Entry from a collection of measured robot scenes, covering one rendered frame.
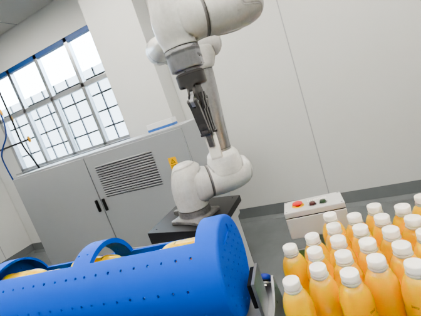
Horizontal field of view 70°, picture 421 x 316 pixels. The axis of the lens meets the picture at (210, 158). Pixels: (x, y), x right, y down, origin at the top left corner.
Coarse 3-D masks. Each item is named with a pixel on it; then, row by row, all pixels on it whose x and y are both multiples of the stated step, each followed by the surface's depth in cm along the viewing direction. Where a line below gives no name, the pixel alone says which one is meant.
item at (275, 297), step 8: (272, 280) 94; (272, 288) 92; (272, 296) 92; (280, 296) 98; (272, 304) 89; (280, 304) 94; (248, 312) 89; (256, 312) 88; (272, 312) 85; (280, 312) 91
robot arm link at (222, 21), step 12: (204, 0) 71; (216, 0) 71; (228, 0) 71; (240, 0) 72; (252, 0) 74; (216, 12) 72; (228, 12) 72; (240, 12) 73; (252, 12) 75; (216, 24) 73; (228, 24) 74; (240, 24) 76; (156, 48) 107; (156, 60) 119
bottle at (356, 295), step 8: (360, 280) 64; (344, 288) 65; (352, 288) 64; (360, 288) 64; (368, 288) 65; (344, 296) 65; (352, 296) 63; (360, 296) 63; (368, 296) 63; (344, 304) 65; (352, 304) 63; (360, 304) 63; (368, 304) 63; (344, 312) 66; (352, 312) 64; (360, 312) 63; (368, 312) 63; (376, 312) 64
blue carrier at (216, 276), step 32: (224, 224) 85; (128, 256) 84; (160, 256) 80; (192, 256) 76; (224, 256) 78; (0, 288) 97; (32, 288) 92; (64, 288) 87; (96, 288) 83; (128, 288) 80; (160, 288) 77; (192, 288) 74; (224, 288) 72
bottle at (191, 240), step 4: (180, 240) 88; (184, 240) 87; (188, 240) 86; (192, 240) 85; (168, 244) 89; (172, 244) 87; (176, 244) 87; (180, 244) 86; (184, 244) 86; (188, 244) 85; (164, 248) 88
